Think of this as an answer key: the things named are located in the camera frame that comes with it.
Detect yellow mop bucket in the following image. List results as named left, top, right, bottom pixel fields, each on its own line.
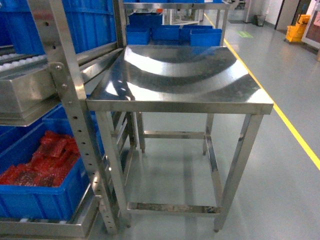
left=285, top=14, right=311, bottom=43

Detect blue bin with red bags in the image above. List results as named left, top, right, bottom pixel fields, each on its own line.
left=0, top=117, right=106, bottom=222

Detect steel shelf rack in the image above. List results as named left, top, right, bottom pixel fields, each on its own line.
left=0, top=0, right=128, bottom=240

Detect small stainless steel table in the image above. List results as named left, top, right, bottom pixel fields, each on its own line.
left=86, top=45, right=274, bottom=232

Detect red bubble wrap bags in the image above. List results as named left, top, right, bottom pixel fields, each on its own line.
left=0, top=130, right=80, bottom=187

